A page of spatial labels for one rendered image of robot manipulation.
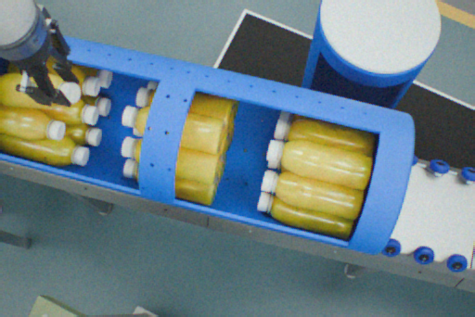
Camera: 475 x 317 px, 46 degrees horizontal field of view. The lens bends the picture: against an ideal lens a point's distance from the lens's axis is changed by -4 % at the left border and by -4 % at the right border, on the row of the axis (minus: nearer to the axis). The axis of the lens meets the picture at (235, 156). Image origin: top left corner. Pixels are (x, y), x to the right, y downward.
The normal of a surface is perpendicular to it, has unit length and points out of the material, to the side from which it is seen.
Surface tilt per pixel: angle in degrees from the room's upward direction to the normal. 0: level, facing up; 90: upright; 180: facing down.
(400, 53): 0
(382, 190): 21
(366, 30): 0
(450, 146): 0
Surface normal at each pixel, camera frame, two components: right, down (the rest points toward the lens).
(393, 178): -0.07, -0.08
